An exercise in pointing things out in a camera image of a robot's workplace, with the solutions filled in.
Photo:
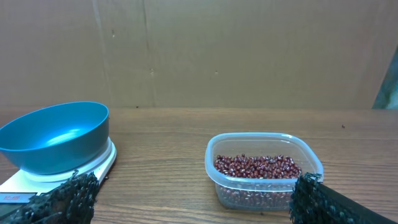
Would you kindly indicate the red adzuki beans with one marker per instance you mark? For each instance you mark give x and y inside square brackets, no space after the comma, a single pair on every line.
[260,167]

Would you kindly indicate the blue plastic bowl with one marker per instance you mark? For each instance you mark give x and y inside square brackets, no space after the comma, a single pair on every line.
[57,138]

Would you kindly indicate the white digital kitchen scale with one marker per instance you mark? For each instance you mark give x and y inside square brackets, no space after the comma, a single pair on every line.
[23,185]

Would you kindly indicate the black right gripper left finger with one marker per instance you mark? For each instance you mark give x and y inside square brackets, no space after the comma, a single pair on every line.
[70,203]

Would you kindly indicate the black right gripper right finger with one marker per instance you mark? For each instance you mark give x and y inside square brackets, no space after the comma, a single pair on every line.
[312,202]

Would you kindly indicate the clear plastic food container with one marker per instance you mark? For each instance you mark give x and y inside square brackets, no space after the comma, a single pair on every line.
[258,194]

